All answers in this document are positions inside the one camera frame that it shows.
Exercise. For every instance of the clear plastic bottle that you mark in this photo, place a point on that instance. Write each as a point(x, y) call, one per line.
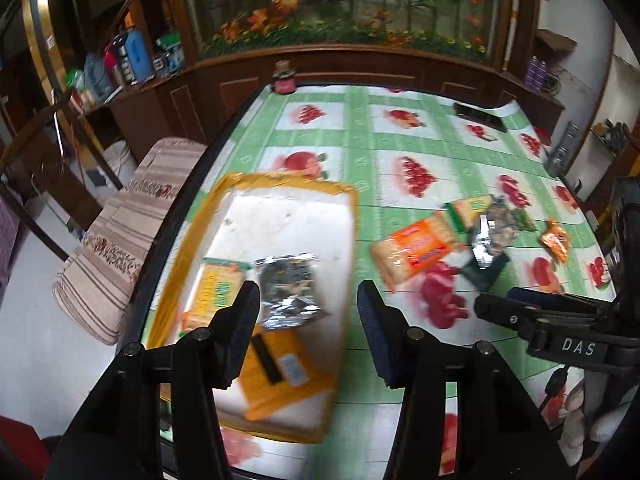
point(99, 80)

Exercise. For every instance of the yellow tray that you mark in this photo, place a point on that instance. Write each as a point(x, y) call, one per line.
point(280, 220)

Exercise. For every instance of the small orange snack packet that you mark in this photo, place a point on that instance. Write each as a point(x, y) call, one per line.
point(555, 240)

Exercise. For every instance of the aquarium with orange flowers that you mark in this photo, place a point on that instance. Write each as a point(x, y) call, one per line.
point(350, 5)

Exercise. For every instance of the small red jar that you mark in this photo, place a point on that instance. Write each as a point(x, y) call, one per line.
point(283, 80)

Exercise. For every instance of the small green snack packet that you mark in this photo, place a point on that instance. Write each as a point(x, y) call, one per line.
point(524, 220)

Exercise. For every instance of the orange packet with black stripe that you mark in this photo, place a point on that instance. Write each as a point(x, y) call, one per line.
point(302, 387)

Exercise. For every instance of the person's right hand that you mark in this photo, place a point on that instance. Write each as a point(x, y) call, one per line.
point(575, 425)

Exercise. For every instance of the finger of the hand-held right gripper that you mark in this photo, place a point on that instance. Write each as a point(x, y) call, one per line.
point(550, 300)
point(500, 310)

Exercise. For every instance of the grey remote control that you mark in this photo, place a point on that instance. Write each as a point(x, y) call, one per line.
point(562, 150)

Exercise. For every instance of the purple bottles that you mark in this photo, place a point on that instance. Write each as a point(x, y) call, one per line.
point(536, 72)

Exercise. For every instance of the black phone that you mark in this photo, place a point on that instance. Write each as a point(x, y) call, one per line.
point(480, 116)

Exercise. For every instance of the blue bottle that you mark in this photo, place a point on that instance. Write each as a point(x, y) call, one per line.
point(137, 55)

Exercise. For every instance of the yellow and green cracker packet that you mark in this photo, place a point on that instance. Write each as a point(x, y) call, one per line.
point(467, 210)

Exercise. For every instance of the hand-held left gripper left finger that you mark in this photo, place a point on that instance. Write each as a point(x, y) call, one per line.
point(244, 327)

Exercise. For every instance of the orange biscuit packet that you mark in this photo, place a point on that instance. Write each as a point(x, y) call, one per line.
point(415, 252)

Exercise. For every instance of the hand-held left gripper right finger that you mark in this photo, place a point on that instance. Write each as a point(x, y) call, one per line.
point(374, 335)

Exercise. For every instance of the wooden cabinet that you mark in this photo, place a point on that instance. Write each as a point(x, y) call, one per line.
point(210, 95)

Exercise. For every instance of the green and white box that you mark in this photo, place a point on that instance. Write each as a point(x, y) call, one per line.
point(170, 52)

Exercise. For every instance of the striped cushioned chair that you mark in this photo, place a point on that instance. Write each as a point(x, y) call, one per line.
point(125, 230)

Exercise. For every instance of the dark green snack packet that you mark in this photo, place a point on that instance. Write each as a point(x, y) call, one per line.
point(482, 276)

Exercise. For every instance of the dark wooden chair frame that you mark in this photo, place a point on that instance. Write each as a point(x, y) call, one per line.
point(45, 170)

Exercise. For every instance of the silver and black snack packet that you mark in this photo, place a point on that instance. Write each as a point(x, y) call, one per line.
point(286, 280)

